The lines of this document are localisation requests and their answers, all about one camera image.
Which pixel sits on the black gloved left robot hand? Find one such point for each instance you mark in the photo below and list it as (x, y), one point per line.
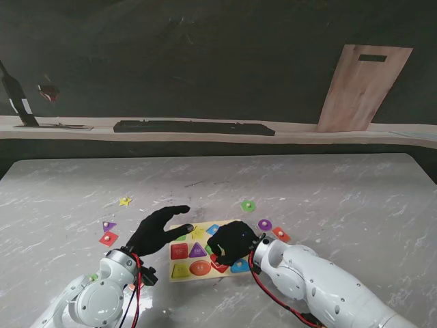
(152, 235)

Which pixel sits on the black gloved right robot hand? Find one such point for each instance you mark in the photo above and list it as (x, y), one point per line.
(235, 242)

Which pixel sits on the blue dome puzzle piece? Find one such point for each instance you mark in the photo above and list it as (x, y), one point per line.
(239, 267)

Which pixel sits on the blue diamond puzzle piece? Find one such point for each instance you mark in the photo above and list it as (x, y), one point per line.
(211, 229)

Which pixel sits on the red heart puzzle piece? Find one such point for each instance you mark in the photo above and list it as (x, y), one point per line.
(218, 268)

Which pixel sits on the wooden shape puzzle board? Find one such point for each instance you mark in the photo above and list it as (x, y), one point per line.
(201, 268)

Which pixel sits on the orange rectangle puzzle piece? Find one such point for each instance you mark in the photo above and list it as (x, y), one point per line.
(280, 234)

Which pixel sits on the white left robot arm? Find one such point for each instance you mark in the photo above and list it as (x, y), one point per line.
(99, 300)

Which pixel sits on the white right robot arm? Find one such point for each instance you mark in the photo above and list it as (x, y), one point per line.
(324, 283)

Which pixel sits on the purple circle puzzle piece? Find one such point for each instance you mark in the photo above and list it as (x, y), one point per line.
(264, 224)

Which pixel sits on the green round puzzle piece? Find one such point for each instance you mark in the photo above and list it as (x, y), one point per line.
(247, 206)

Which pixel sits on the yellow star puzzle piece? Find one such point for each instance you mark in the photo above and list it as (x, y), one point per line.
(125, 202)

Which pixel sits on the red square puzzle piece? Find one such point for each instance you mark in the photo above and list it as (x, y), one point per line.
(108, 238)

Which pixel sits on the purple triangle puzzle piece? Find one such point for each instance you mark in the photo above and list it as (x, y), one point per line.
(108, 226)

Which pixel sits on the orange oval puzzle piece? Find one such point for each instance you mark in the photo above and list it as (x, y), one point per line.
(131, 288)

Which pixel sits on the green knobbed puzzle piece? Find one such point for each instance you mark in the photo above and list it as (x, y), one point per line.
(92, 277)

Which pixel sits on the wooden cutting board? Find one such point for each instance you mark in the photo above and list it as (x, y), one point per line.
(362, 89)

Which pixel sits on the long wooden shelf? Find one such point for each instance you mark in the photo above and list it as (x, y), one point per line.
(218, 138)

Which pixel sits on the black keyboard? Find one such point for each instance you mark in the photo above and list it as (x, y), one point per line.
(191, 127)

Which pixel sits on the thin flat wooden plate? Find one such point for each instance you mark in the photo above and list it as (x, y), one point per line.
(68, 127)

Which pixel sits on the black bottle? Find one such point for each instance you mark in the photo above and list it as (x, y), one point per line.
(17, 95)

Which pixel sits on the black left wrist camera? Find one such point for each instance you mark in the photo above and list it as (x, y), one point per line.
(149, 276)

